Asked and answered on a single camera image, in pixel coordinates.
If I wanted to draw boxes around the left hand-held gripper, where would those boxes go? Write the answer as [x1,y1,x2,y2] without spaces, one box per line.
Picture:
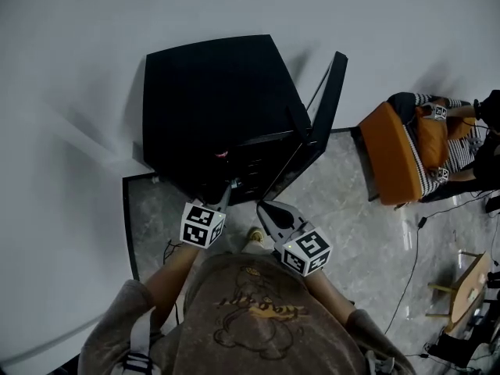
[179,179,236,248]

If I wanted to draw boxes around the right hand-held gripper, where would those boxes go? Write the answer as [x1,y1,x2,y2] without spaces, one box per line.
[255,199,333,277]

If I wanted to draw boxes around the black cabinet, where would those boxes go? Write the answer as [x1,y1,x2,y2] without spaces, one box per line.
[141,34,349,207]

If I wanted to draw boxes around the person's left forearm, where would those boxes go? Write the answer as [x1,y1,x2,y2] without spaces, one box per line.
[143,241,201,328]

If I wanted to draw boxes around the person's right forearm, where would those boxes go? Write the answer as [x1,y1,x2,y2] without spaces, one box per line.
[303,269,359,327]

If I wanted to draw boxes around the person's beige shoe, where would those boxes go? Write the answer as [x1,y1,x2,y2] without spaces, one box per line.
[247,226,267,246]

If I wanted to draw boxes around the person's beige trousers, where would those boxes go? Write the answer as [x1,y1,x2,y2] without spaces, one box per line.
[239,239,275,255]

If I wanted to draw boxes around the black skirting board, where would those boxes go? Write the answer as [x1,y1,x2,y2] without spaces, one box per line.
[121,173,162,281]

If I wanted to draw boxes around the person's grey-brown printed t-shirt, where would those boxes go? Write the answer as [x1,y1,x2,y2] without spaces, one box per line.
[77,251,416,375]

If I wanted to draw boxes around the orange sofa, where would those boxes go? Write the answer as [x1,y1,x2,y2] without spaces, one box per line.
[359,91,484,207]

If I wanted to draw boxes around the large orange cushion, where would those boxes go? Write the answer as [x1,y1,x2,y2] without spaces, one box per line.
[414,105,450,172]

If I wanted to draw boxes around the dark garment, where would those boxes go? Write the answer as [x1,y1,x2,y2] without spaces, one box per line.
[387,91,418,113]

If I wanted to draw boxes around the black-and-white striped blanket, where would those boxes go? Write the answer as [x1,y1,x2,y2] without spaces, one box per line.
[405,93,482,199]

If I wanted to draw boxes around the small wooden table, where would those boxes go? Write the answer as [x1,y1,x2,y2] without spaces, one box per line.
[427,249,493,332]

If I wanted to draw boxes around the small orange cushion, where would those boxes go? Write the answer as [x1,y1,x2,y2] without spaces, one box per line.
[445,116,478,141]

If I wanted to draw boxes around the black equipment pile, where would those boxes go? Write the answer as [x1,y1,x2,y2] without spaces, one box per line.
[423,271,500,370]

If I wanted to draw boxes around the thin black floor cable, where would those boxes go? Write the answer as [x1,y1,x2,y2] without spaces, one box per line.
[162,239,181,262]

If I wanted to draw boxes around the long black floor cable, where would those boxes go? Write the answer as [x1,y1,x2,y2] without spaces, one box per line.
[384,192,490,334]

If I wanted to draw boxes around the white striped shoulder strap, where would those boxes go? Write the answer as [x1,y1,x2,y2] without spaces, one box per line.
[123,313,154,375]

